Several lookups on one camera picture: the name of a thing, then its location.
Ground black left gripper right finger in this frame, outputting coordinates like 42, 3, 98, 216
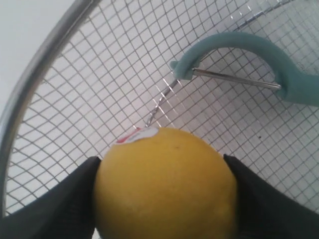
223, 154, 319, 239

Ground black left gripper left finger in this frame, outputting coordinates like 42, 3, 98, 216
0, 156, 101, 239

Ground metal wire mesh basket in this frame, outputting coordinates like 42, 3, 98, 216
0, 0, 319, 217

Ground teal vegetable peeler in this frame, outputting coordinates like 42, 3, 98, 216
169, 32, 319, 107

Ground yellow lemon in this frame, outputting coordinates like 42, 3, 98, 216
93, 127, 238, 239

